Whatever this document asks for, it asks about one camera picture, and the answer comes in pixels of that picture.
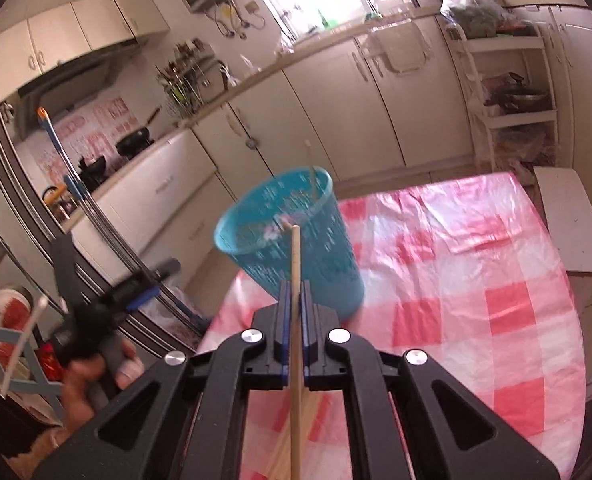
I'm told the wooden chopstick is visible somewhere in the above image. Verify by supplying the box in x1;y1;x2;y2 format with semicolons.
288;226;302;480

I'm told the person's left hand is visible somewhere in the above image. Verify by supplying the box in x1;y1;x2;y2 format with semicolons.
60;338;144;441

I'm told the teal perforated plastic basket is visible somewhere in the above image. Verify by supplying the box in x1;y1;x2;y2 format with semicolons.
214;167;364;321

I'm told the pink checkered plastic tablecloth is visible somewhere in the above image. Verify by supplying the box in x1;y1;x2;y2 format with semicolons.
195;171;588;480

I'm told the black wok on stove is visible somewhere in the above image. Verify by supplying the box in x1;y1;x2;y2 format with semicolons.
115;106;162;160

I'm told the white board beside table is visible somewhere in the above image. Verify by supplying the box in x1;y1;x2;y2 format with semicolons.
535;167;592;275

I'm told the steel pot in cart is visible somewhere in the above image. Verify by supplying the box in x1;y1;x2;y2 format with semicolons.
485;72;552;115

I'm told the white rolling storage cart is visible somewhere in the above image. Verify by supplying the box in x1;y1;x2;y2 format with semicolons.
445;21;558;183

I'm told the green vegetables plastic bag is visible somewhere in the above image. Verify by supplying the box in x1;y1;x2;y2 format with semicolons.
440;0;523;39

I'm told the wall utensil rack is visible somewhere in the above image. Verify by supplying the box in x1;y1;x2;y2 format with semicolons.
157;38;229;117

